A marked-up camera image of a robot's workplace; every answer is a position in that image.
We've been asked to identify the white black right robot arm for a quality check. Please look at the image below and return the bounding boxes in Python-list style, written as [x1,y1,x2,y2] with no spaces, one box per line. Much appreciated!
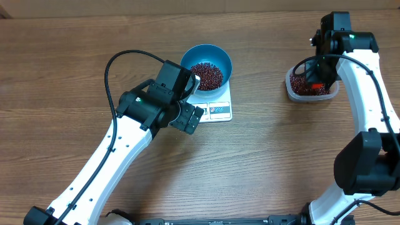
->
[299,11,399,224]

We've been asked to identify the red adzuki beans pile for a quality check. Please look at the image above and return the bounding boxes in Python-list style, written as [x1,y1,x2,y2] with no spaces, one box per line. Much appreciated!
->
[289,74,331,96]

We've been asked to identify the red beans in bowl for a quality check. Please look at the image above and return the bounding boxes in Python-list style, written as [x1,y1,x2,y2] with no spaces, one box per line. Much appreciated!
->
[191,62,223,91]

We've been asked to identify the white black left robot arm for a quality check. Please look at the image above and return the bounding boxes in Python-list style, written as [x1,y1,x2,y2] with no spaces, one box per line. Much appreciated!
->
[23,61,204,224]

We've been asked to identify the orange scoop with blue handle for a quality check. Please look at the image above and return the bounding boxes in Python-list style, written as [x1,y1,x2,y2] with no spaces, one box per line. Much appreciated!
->
[311,83,324,89]

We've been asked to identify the white digital kitchen scale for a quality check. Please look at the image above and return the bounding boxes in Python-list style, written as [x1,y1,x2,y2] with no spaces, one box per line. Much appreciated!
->
[187,82,233,123]

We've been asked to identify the clear plastic container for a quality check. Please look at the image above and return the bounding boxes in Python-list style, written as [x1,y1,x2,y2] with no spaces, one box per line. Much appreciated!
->
[285,67,340,103]

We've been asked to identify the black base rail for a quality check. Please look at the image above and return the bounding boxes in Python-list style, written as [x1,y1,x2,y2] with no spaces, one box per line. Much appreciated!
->
[134,214,311,225]

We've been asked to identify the teal plastic bowl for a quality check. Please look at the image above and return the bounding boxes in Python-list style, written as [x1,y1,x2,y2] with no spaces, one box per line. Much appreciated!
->
[181,44,233,98]

